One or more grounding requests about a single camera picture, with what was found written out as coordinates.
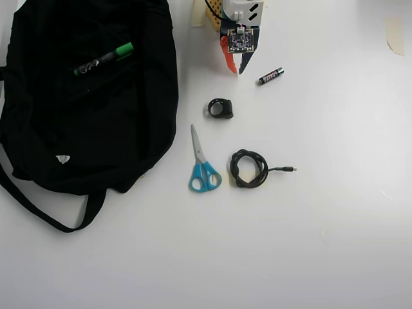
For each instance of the dark navy gripper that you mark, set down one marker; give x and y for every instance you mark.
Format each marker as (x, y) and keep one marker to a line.
(248, 64)

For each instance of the green capped black marker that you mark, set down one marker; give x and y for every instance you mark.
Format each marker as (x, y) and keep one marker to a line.
(103, 59)

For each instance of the black fabric bag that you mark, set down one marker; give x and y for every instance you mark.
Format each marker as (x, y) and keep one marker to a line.
(96, 128)

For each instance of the black AAA battery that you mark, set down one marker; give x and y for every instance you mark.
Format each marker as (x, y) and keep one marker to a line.
(271, 76)

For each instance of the yellow perforated block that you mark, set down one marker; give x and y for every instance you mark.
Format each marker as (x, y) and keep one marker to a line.
(212, 17)

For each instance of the beige masking tape strip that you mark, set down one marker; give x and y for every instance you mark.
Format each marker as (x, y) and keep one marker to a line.
(197, 16)
(396, 35)

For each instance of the square camera circuit board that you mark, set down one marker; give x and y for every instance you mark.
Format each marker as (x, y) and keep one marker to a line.
(240, 41)

